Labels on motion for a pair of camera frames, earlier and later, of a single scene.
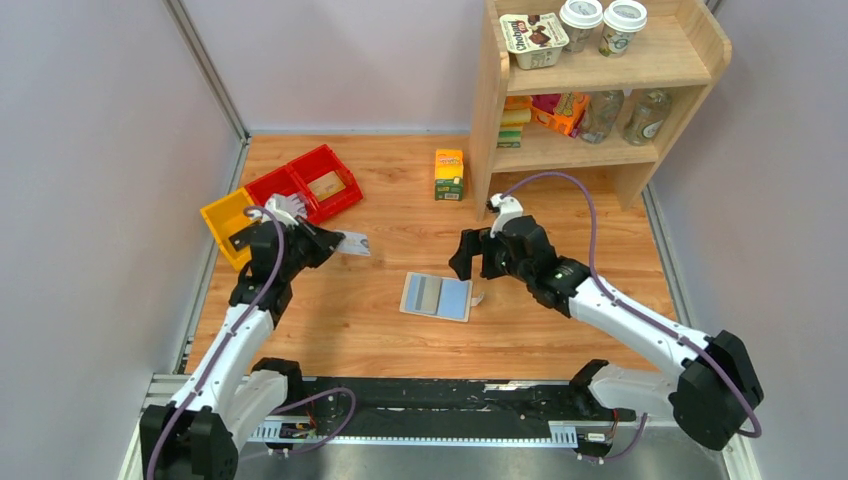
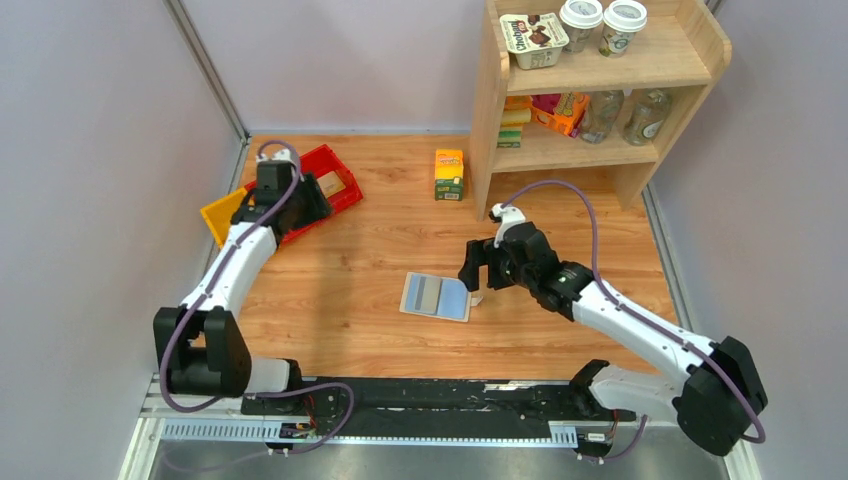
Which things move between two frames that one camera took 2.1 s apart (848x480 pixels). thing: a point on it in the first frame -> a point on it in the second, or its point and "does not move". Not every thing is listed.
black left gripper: x=312 y=240 -> x=312 y=201
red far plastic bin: x=316 y=165 does not move
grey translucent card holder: x=437 y=296 does not move
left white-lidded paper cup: x=579 y=18 does not move
